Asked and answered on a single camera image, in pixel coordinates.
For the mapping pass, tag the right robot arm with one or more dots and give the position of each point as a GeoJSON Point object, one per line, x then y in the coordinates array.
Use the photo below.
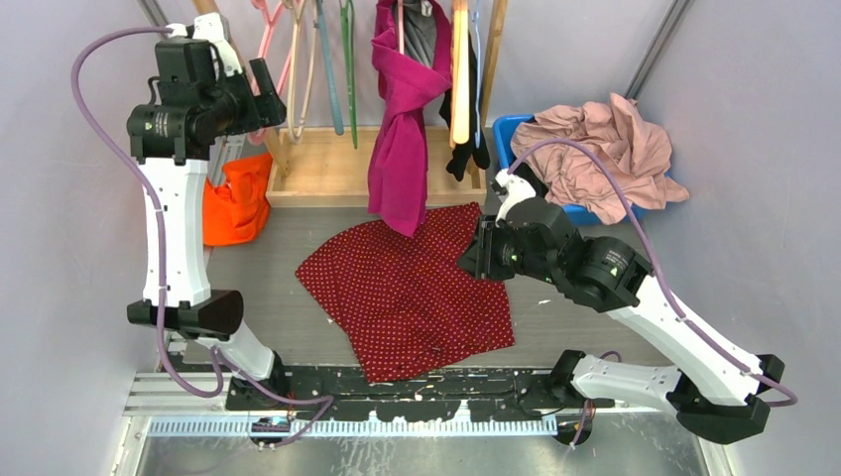
{"type": "Point", "coordinates": [710, 386]}

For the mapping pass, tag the orange garment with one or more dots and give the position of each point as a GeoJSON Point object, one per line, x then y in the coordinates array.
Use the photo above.
{"type": "Point", "coordinates": [237, 211]}

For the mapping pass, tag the blue plastic bin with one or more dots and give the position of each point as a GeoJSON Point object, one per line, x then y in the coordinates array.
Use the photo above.
{"type": "Point", "coordinates": [503, 132]}

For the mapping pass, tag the magenta skirt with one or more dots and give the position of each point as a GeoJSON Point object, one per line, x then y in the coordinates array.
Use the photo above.
{"type": "Point", "coordinates": [397, 179]}

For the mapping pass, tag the teal blue hanger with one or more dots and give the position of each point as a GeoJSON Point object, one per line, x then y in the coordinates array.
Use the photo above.
{"type": "Point", "coordinates": [321, 26]}

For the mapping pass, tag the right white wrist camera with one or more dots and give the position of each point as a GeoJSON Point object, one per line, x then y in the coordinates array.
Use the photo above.
{"type": "Point", "coordinates": [512, 190]}

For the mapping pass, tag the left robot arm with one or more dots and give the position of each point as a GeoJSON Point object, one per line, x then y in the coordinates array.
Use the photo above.
{"type": "Point", "coordinates": [200, 93]}

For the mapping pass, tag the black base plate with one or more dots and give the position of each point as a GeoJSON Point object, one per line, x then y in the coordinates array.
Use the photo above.
{"type": "Point", "coordinates": [488, 393]}

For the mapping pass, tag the pink plastic hanger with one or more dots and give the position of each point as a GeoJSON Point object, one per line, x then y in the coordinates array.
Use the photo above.
{"type": "Point", "coordinates": [271, 17]}

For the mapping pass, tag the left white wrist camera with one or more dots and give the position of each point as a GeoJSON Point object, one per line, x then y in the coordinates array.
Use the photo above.
{"type": "Point", "coordinates": [213, 27]}

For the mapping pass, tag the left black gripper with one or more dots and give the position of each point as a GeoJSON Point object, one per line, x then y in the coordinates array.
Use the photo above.
{"type": "Point", "coordinates": [264, 109]}

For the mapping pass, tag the light wooden hanger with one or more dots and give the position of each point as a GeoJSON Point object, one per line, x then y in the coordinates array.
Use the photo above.
{"type": "Point", "coordinates": [462, 81]}

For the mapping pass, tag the aluminium rail frame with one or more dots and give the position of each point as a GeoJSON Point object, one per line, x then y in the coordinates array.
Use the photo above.
{"type": "Point", "coordinates": [170, 411]}

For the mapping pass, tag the green hanger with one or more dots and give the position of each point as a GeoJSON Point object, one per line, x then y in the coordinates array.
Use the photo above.
{"type": "Point", "coordinates": [347, 16]}

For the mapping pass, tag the light blue hanger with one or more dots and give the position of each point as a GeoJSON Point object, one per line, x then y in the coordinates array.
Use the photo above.
{"type": "Point", "coordinates": [474, 38]}

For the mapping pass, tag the pink garment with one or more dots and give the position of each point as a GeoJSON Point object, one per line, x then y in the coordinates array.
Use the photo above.
{"type": "Point", "coordinates": [555, 146]}

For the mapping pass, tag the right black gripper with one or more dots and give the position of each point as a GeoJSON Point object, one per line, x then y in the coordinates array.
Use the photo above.
{"type": "Point", "coordinates": [479, 259]}

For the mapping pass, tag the wooden hanger rack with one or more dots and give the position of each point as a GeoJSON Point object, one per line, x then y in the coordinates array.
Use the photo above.
{"type": "Point", "coordinates": [325, 170]}

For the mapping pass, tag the red dotted garment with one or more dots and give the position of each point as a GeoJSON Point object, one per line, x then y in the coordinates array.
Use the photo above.
{"type": "Point", "coordinates": [403, 302]}

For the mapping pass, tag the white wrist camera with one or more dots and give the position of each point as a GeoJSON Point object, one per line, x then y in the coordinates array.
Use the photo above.
{"type": "Point", "coordinates": [512, 190]}
{"type": "Point", "coordinates": [213, 27]}

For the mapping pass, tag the cream hanger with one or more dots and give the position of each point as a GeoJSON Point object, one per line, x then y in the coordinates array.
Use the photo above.
{"type": "Point", "coordinates": [301, 67]}

